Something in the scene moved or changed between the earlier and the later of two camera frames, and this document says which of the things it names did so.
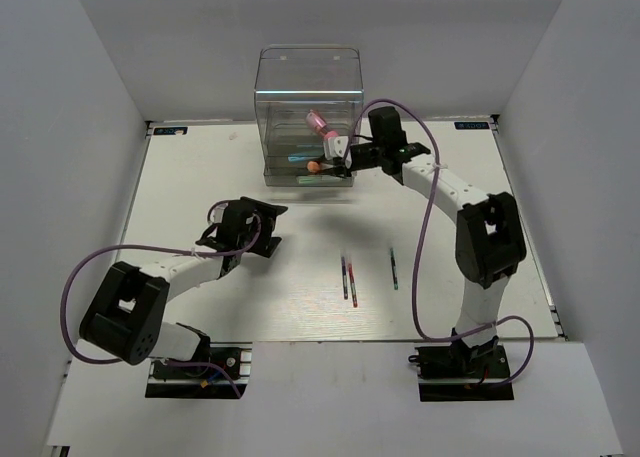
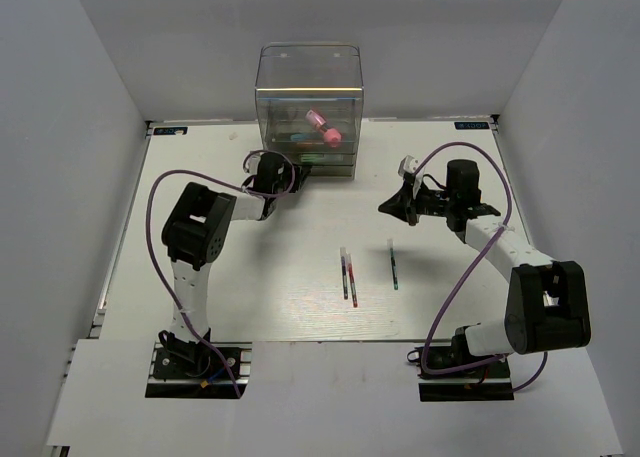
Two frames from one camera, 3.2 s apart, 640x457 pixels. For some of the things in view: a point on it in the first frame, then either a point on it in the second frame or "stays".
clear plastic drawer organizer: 305,94 stays
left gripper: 267,216 to 300,173
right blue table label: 471,125 stays
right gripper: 342,171 to 403,204
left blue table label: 171,131 stays
